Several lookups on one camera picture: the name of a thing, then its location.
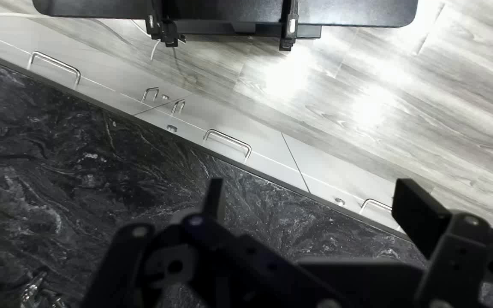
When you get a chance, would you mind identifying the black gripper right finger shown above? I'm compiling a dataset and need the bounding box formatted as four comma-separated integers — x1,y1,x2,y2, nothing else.
392,178,493,308

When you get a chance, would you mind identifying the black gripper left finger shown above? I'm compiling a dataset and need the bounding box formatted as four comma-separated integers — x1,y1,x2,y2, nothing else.
80,178,339,308

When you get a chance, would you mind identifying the white cabinet front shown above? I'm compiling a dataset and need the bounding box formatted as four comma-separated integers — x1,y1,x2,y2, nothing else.
0,12,397,228

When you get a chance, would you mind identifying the metal drawer handle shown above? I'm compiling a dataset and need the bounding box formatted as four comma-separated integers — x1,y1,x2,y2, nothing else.
26,52,82,87
359,199,392,214
204,129,253,158

